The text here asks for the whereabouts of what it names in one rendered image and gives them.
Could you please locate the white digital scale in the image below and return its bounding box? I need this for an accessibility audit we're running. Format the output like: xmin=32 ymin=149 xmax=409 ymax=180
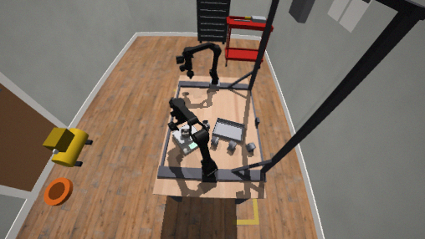
xmin=172 ymin=124 xmax=198 ymax=155

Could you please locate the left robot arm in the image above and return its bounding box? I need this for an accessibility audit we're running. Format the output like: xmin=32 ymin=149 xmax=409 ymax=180
xmin=169 ymin=97 xmax=218 ymax=178

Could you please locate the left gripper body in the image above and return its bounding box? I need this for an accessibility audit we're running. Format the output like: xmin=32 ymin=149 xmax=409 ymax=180
xmin=168 ymin=117 xmax=187 ymax=131

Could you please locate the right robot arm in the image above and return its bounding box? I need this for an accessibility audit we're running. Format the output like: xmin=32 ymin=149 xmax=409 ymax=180
xmin=176 ymin=42 xmax=222 ymax=84

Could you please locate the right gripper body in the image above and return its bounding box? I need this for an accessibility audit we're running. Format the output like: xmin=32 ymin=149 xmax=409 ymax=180
xmin=185 ymin=63 xmax=194 ymax=77

